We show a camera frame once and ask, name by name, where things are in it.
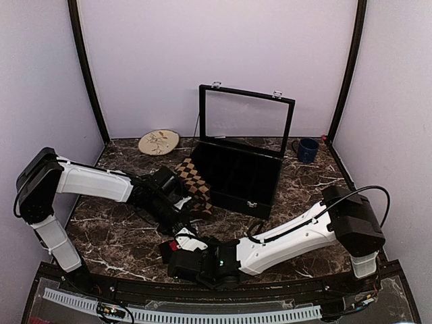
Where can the dark blue mug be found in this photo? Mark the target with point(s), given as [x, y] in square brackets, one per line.
[306, 149]

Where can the small circuit board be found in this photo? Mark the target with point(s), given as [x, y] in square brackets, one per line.
[110, 311]

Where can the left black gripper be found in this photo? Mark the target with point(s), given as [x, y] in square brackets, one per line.
[181, 221]

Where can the right black frame post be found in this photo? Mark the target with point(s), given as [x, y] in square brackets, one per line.
[349, 71]

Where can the left black frame post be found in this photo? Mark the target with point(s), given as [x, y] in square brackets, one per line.
[85, 70]

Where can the black frame post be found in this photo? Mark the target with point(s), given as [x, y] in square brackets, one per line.
[349, 71]
[85, 70]

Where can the brown tan argyle sock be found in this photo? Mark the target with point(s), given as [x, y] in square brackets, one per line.
[197, 188]

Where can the black display box with lid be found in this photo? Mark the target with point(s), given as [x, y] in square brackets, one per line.
[243, 137]

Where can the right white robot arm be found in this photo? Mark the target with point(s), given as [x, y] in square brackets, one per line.
[342, 216]

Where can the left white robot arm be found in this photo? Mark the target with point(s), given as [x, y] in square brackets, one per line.
[49, 174]

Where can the red yellow black argyle sock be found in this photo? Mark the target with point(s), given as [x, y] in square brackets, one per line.
[168, 249]

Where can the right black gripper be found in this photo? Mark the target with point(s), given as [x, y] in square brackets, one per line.
[214, 242]

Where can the black front rail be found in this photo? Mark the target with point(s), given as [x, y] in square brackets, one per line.
[284, 281]

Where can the floral ceramic plate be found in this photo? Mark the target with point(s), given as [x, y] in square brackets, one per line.
[158, 142]

